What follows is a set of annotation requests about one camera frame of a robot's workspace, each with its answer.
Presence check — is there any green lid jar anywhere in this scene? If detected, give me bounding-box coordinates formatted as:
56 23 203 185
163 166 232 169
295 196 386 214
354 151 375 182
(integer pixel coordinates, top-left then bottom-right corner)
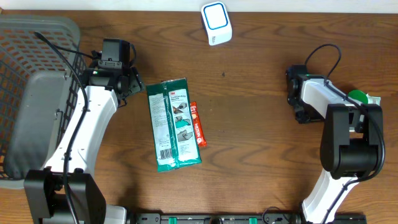
348 90 369 104

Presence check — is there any mint green snack packet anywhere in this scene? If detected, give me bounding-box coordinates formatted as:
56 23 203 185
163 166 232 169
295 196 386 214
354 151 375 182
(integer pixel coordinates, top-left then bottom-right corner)
366 94 381 105

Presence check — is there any green white package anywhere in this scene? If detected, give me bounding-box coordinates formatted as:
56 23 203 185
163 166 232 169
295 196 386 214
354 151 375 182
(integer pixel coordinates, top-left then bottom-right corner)
147 78 201 172

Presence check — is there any red stick sachet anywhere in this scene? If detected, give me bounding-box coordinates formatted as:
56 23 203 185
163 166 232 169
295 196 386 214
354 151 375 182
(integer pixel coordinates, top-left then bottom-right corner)
190 101 207 147

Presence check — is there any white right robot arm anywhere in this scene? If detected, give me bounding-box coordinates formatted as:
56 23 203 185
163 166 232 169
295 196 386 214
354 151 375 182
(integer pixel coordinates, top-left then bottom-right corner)
285 65 386 223

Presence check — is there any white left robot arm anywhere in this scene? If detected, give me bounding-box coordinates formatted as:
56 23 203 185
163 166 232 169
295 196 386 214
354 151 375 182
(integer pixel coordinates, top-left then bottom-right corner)
24 39 144 223

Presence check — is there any white barcode scanner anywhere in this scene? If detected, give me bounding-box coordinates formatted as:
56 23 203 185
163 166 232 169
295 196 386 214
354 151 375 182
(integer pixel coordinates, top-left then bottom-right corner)
201 1 233 46

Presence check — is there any grey plastic basket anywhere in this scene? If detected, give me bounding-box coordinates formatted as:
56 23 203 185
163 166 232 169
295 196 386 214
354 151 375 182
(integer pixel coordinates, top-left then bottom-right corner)
1 15 86 189

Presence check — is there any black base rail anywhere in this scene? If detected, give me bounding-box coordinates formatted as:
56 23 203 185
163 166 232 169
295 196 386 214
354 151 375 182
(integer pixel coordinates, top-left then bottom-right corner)
133 212 368 224

